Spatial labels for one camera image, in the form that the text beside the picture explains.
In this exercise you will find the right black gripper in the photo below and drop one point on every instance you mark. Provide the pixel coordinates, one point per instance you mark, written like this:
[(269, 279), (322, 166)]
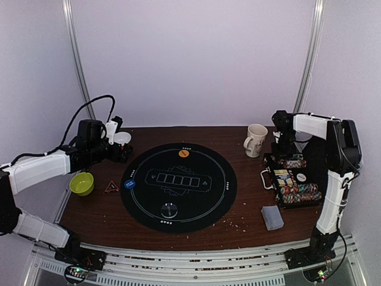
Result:
[(281, 148)]

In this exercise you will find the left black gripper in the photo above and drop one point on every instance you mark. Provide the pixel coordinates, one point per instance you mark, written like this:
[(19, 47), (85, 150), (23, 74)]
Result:
[(124, 154)]

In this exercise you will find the blue small blind button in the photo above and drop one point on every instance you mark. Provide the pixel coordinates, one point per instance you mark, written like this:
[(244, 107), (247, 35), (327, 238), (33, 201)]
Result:
[(129, 184)]

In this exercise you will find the orange big blind button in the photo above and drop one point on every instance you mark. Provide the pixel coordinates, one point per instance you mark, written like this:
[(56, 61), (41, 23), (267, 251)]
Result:
[(184, 153)]

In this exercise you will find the clear black dealer button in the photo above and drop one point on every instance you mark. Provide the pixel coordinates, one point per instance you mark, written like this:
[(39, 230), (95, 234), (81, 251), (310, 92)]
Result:
[(169, 210)]

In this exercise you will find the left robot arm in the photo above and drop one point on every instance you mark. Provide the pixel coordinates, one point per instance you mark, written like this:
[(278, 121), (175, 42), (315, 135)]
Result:
[(34, 170)]

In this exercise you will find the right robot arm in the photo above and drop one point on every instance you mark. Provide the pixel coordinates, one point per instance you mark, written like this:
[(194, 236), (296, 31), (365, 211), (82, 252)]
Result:
[(343, 156)]

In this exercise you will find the orange white bowl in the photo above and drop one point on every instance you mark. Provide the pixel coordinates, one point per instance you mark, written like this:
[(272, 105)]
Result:
[(122, 138)]

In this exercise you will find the black poker chip case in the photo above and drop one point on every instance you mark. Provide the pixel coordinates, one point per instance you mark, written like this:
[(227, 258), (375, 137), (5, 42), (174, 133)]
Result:
[(299, 179)]

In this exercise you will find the cream ceramic mug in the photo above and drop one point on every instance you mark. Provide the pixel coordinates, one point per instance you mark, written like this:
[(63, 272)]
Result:
[(256, 135)]

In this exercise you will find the red black triangle token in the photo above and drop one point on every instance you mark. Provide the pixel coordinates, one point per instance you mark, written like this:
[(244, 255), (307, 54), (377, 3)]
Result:
[(112, 187)]

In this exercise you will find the lime green bowl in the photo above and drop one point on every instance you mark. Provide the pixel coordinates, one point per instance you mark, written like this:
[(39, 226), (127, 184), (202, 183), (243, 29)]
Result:
[(82, 184)]

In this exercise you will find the grey card deck box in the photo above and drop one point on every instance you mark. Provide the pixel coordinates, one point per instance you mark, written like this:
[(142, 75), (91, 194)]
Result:
[(272, 217)]

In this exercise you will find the round black poker mat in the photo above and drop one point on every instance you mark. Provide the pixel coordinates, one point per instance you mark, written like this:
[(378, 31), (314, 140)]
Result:
[(203, 186)]

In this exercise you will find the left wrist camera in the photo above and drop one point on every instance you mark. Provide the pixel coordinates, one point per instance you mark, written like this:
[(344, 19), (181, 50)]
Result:
[(112, 127)]

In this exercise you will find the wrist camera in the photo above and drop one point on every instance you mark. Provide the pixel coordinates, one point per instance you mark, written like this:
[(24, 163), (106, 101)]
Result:
[(112, 127), (283, 121)]

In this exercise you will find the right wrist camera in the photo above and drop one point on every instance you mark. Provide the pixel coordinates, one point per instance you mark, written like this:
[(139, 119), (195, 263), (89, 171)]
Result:
[(283, 121)]

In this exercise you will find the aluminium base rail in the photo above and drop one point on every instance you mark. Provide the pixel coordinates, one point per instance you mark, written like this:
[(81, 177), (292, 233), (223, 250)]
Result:
[(244, 266)]

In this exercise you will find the right aluminium frame post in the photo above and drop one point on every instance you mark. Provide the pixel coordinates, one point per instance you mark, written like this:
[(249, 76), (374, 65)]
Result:
[(311, 56)]

